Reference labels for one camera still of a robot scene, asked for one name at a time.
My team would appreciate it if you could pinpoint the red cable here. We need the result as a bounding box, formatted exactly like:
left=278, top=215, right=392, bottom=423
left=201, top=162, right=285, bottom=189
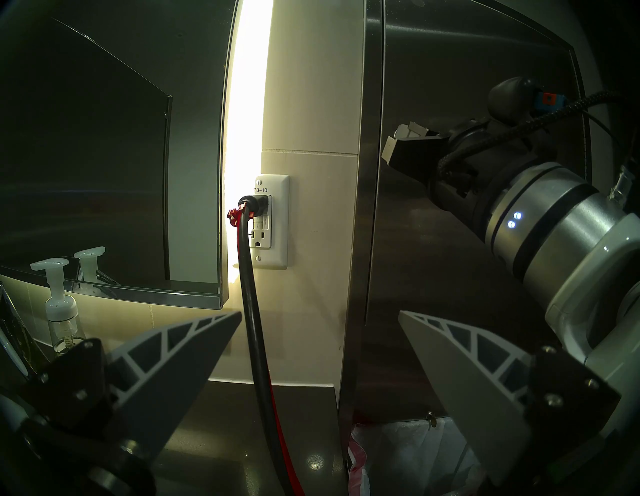
left=227, top=207, right=307, bottom=496

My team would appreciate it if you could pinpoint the vertical light strip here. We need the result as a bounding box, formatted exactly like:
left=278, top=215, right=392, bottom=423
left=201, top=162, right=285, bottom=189
left=222, top=0, right=275, bottom=281

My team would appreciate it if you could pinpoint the dark vanity counter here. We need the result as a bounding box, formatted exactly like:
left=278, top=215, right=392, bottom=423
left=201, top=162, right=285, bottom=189
left=150, top=377, right=347, bottom=496

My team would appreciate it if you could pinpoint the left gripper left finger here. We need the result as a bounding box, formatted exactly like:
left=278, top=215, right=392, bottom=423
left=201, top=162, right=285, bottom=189
left=29, top=310, right=244, bottom=454

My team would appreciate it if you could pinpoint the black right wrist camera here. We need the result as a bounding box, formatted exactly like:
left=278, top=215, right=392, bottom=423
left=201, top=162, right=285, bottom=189
left=487, top=76, right=569, bottom=124

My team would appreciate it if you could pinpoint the stainless steel dispenser door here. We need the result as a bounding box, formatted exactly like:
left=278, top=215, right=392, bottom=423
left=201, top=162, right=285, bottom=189
left=382, top=0, right=593, bottom=421

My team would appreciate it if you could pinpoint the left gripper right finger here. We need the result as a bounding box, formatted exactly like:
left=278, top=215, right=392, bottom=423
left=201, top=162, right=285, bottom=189
left=398, top=310, right=622, bottom=487

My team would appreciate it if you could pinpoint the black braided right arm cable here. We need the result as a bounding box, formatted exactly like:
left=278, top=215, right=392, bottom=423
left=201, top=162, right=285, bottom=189
left=437, top=90, right=640, bottom=177

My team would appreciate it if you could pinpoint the black power cable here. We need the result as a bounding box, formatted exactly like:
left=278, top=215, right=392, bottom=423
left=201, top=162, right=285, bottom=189
left=237, top=194, right=301, bottom=496

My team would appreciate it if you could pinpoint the stainless steel dispenser cabinet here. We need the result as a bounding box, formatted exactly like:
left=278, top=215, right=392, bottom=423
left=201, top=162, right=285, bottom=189
left=339, top=0, right=616, bottom=496

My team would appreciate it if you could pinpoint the white wall outlet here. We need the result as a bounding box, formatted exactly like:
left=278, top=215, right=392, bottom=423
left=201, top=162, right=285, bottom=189
left=251, top=174, right=290, bottom=270

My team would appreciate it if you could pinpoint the wall mirror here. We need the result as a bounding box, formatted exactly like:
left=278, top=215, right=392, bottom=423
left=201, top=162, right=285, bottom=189
left=0, top=0, right=236, bottom=311

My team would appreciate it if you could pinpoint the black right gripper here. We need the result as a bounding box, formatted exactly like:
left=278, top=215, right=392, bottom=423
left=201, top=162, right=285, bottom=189
left=381, top=116, right=540, bottom=237

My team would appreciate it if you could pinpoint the clear pink-rimmed trash liner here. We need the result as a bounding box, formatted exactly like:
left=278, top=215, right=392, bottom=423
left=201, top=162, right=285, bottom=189
left=348, top=417, right=486, bottom=496

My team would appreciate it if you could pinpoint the clear soap pump bottle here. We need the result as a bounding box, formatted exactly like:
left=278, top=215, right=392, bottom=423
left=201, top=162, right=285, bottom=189
left=30, top=257, right=86, bottom=353

